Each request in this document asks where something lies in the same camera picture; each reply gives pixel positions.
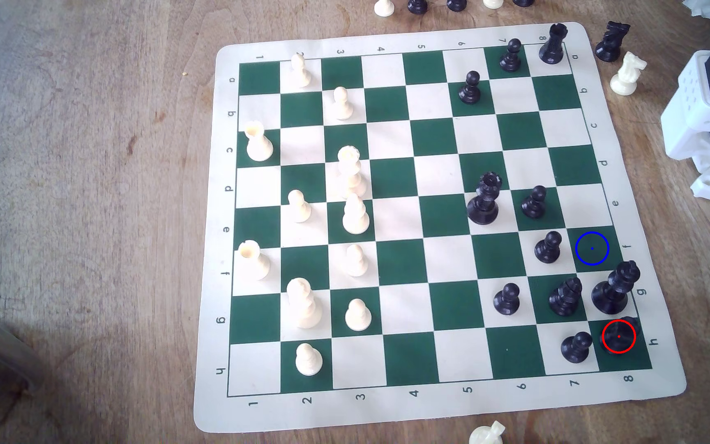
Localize black rook chess piece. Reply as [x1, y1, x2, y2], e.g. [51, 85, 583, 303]
[602, 316, 641, 355]
[539, 23, 568, 65]

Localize white bishop chess piece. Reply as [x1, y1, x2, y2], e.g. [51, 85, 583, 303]
[342, 192, 371, 235]

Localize white queen chess piece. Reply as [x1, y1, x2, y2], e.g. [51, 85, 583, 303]
[337, 146, 368, 199]

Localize white king chess piece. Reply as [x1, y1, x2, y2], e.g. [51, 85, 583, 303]
[286, 277, 324, 329]

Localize white rook chess piece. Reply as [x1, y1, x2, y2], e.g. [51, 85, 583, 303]
[237, 240, 271, 281]
[244, 120, 274, 163]

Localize black queen chess piece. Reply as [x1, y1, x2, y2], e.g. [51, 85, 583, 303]
[466, 172, 503, 225]

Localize green white chess mat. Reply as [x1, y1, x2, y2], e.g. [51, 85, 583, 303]
[193, 21, 687, 434]

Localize black bishop chess piece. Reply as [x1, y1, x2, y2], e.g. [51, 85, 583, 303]
[548, 277, 583, 318]

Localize white knight chess piece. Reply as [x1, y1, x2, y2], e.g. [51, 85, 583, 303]
[469, 421, 506, 444]
[609, 51, 648, 96]

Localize black king chess piece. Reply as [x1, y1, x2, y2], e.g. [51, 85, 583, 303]
[591, 260, 641, 315]

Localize black knight chess piece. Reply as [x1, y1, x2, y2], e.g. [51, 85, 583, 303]
[595, 20, 631, 63]

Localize white pawn top left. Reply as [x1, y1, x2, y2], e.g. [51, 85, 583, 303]
[290, 52, 313, 88]

